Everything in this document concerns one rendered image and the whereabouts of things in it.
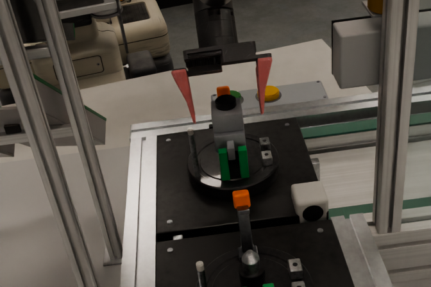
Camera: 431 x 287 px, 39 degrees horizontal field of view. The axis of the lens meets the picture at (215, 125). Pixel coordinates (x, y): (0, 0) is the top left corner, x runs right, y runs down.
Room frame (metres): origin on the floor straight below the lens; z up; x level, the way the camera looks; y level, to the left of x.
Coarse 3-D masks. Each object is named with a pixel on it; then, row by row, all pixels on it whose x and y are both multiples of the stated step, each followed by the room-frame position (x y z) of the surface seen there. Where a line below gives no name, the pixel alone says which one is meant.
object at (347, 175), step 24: (312, 144) 0.83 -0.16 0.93; (336, 144) 0.83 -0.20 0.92; (360, 144) 0.83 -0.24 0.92; (336, 168) 0.77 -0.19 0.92; (360, 168) 0.77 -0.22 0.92; (336, 192) 0.72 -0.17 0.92; (360, 192) 0.71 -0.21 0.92; (336, 216) 0.63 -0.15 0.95; (384, 240) 0.57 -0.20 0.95; (408, 240) 0.57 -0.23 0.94; (384, 264) 0.57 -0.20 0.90; (408, 264) 0.57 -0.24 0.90
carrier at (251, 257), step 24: (192, 240) 0.60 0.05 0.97; (216, 240) 0.59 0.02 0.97; (240, 240) 0.58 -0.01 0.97; (264, 240) 0.58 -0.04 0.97; (288, 240) 0.57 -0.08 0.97; (312, 240) 0.57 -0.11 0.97; (336, 240) 0.56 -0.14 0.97; (168, 264) 0.56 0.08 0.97; (192, 264) 0.55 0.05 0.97; (216, 264) 0.53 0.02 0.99; (240, 264) 0.49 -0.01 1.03; (264, 264) 0.52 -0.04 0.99; (288, 264) 0.50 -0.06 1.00; (312, 264) 0.53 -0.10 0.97; (336, 264) 0.52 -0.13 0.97
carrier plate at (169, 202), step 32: (256, 128) 0.84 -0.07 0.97; (288, 128) 0.83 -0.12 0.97; (160, 160) 0.78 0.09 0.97; (288, 160) 0.74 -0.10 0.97; (160, 192) 0.71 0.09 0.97; (192, 192) 0.70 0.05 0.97; (288, 192) 0.67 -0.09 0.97; (160, 224) 0.64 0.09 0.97; (192, 224) 0.63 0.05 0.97; (224, 224) 0.62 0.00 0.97; (256, 224) 0.62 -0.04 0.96; (288, 224) 0.62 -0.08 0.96
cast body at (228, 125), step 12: (228, 96) 0.75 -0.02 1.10; (216, 108) 0.73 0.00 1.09; (228, 108) 0.73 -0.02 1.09; (240, 108) 0.73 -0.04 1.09; (216, 120) 0.71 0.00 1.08; (228, 120) 0.71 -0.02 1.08; (240, 120) 0.71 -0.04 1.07; (216, 132) 0.71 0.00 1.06; (228, 132) 0.71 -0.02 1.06; (240, 132) 0.71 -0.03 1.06; (216, 144) 0.71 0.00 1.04; (228, 144) 0.70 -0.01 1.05; (240, 144) 0.71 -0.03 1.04; (228, 156) 0.69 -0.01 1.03
